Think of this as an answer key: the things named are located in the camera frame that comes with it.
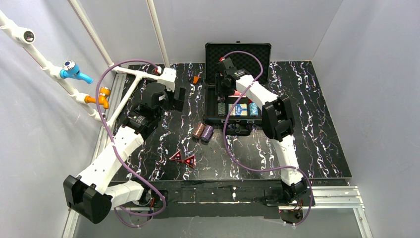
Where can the blue card deck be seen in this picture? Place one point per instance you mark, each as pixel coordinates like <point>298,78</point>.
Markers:
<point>238,110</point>

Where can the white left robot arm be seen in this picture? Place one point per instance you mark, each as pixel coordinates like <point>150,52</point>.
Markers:
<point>89,193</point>

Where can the dark green chip stack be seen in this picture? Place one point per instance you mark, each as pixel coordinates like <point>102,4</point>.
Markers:
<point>221,109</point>

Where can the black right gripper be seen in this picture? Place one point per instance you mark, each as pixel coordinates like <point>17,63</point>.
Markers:
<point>224,88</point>

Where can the red triangle dealer button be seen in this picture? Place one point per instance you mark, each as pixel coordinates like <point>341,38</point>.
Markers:
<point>177,157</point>

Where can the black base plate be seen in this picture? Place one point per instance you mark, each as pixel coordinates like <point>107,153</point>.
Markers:
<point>231,198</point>

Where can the light blue chip stack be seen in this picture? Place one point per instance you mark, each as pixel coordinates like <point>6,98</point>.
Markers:
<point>254,112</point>

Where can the black poker case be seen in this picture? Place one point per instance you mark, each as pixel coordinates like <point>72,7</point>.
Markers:
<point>253,57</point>

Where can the purple chip stack on table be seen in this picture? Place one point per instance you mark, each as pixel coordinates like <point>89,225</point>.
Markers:
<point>207,133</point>

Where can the brown chip stack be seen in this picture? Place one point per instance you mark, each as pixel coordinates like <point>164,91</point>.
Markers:
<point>198,131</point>

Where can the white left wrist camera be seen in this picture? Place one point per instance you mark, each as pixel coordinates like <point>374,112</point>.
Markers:
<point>167,78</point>

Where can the white pvc pipe frame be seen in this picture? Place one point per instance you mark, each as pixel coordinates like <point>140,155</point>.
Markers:
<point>25,37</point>

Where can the red card deck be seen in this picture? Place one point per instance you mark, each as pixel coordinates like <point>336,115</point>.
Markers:
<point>236,93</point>

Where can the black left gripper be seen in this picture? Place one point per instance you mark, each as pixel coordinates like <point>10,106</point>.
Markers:
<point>179,98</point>

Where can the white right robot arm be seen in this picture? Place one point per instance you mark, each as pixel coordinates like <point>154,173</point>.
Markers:
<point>277,124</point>

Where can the blue tap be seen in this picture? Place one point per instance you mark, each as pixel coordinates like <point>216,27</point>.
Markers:
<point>70,69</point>

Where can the aluminium rail frame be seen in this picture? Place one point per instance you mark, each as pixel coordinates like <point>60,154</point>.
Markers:
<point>326,197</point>

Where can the orange tap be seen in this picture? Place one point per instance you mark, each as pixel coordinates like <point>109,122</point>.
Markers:
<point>102,99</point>

